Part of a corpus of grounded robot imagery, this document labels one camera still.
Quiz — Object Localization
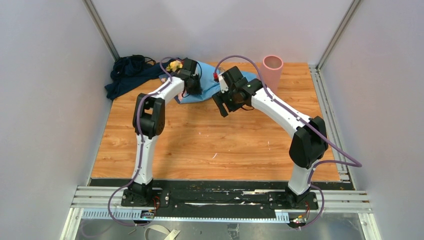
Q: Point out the blue wrapping paper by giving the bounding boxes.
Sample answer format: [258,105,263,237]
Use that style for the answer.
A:
[175,61,259,105]

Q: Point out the flower bouquet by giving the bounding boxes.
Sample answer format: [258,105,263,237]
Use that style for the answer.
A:
[160,59,185,100]

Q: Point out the pink cylindrical vase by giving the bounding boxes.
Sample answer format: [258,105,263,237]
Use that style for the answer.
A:
[260,55,284,94]

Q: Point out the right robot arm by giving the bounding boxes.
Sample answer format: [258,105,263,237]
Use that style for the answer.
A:
[212,66,329,209]

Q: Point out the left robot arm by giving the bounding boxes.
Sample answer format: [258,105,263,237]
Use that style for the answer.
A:
[121,58,202,207]

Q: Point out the dark navy cloth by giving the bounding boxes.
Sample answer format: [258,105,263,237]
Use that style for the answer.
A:
[104,54,171,101]

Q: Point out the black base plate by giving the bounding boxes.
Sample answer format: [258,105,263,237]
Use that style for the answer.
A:
[132,180,319,219]

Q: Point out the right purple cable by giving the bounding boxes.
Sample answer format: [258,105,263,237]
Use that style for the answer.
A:
[213,54,363,230]

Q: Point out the white flat ribbon cable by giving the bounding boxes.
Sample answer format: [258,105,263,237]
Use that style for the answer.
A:
[144,224,182,240]

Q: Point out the aluminium rail frame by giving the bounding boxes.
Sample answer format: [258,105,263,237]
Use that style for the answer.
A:
[61,186,381,240]

